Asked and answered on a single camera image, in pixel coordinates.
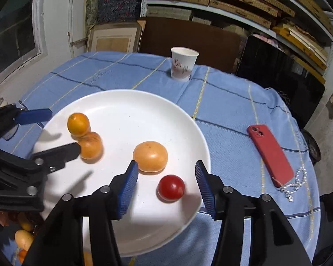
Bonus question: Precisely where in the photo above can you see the white oval plate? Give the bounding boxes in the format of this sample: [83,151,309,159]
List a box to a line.
[32,89,211,257]

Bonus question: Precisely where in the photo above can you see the shelf of flat boxes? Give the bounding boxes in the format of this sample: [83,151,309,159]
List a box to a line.
[146,0,333,72]

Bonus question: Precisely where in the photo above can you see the white bead strap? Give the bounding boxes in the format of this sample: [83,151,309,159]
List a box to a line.
[280,167,307,201]

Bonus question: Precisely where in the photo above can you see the small round orange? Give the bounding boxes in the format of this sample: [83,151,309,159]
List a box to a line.
[67,112,90,137]

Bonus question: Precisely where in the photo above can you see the wooden framed panel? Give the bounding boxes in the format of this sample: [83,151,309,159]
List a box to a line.
[87,23,143,54]

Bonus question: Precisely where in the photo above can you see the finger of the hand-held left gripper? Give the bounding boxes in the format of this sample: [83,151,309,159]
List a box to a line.
[0,104,53,142]
[31,143,81,174]

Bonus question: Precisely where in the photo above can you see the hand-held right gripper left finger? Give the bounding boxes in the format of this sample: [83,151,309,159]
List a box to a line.
[22,160,139,266]

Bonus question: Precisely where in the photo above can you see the reddish orange fruit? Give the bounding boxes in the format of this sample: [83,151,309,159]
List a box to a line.
[0,211,17,226]

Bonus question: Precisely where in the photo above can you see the white metal shelf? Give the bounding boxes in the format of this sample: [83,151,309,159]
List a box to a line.
[140,0,333,85]

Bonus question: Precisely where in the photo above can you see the green patterned roll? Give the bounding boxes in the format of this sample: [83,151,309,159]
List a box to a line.
[85,0,101,26]

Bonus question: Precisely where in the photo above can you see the red tomato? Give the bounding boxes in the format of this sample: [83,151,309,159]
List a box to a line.
[157,174,185,203]

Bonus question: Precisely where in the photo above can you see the black wheel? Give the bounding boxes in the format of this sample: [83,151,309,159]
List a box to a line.
[302,129,321,162]

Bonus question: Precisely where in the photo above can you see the black flat screen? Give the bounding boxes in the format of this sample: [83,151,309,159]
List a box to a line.
[236,35,326,129]

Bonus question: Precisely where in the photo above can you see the dark window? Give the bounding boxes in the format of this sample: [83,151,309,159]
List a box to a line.
[0,0,46,89]

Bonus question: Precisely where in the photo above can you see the white paper cup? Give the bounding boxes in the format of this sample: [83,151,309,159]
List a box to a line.
[170,47,199,81]

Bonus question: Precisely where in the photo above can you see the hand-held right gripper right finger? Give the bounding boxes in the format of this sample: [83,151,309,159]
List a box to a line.
[195,160,313,266]

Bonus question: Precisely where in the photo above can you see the white door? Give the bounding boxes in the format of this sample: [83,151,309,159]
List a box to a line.
[33,0,90,59]

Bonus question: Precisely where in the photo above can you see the stack of blue patterned boxes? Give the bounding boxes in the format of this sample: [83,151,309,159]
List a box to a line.
[97,0,142,24]

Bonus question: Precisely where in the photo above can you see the red phone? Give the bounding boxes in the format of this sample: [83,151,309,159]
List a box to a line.
[248,125,295,188]

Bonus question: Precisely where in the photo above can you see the brown board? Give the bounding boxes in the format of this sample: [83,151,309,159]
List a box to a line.
[137,17,242,74]

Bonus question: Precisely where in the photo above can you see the large orange mandarin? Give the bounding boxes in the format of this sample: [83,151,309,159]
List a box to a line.
[133,141,168,173]

